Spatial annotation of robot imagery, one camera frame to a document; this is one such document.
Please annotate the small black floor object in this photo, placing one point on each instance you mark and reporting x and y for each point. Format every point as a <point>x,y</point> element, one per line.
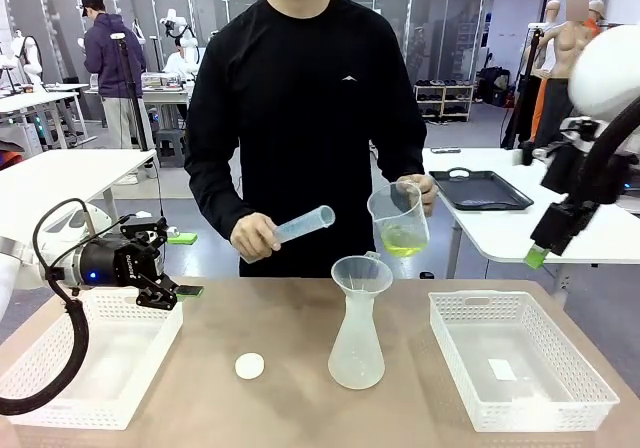
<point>426,275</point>

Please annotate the translucent plastic funnel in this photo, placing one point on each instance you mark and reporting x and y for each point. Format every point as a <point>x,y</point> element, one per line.
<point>360,273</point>

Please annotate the white empty side table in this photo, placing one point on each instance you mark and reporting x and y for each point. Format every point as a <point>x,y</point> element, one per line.
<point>60,173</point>

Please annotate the translucent plastic measuring cylinder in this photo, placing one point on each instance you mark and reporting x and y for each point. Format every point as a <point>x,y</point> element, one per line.
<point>305,223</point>

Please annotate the grey plastic stool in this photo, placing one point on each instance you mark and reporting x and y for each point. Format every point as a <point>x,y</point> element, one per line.
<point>170,143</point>

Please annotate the clear plastic measuring beaker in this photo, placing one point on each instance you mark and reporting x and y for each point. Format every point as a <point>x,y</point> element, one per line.
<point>400,218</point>

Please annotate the person's right hand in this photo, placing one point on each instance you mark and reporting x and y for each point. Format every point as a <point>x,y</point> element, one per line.
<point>252,238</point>

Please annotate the person's left hand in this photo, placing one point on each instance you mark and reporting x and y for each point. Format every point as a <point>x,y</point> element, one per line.
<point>429,193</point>

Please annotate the white round flask cap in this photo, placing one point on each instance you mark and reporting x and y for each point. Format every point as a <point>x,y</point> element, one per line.
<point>249,366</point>

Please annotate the black plastic tray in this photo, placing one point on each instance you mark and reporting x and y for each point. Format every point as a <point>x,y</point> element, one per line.
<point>480,190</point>

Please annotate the black bags pile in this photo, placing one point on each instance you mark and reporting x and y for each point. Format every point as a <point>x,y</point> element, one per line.
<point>492,85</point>

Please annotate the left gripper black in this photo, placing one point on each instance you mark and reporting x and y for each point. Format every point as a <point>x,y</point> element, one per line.
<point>105,263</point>

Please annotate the person in purple hoodie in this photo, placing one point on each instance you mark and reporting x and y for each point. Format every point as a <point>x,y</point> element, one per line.
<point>112,53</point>

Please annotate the translucent plastic conical flask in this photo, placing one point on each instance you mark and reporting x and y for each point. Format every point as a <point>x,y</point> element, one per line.
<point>356,353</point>

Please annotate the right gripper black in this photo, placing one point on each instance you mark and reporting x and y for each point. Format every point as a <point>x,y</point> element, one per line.
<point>560,225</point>

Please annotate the black light stand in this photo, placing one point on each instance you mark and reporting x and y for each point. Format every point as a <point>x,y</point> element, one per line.
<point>520,98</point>

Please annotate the wooden shoe rack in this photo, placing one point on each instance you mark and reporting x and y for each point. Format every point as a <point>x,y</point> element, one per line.
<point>444,99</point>

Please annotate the person in black sweater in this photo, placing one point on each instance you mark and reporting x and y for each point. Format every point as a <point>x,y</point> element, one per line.
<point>300,118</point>

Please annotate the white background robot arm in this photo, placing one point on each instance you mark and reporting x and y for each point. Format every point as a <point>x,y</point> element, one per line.
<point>187,40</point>

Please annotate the person's right forearm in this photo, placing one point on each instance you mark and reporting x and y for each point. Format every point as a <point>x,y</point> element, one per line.
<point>215,198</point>

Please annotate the white mannequin head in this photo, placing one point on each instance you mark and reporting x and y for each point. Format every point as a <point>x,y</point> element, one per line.
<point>552,10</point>

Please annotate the white background desk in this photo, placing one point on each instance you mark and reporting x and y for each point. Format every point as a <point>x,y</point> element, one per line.
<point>30,99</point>

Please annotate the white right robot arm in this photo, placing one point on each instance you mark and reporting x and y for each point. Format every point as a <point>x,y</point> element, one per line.
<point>605,73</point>

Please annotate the person's left forearm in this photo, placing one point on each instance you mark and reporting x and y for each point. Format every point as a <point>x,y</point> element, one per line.
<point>400,153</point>

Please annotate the black camera tripod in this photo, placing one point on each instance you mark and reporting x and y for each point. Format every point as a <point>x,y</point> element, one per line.
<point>132,93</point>

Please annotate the mannequin with cap and orange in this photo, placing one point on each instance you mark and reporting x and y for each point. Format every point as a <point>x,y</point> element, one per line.
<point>596,10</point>

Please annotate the white perforated plastic basket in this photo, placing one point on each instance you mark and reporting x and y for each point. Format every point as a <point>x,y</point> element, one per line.
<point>500,328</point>
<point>115,348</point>

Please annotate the beige mannequin with dark skirt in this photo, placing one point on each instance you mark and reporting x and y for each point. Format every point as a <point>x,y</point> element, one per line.
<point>565,48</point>

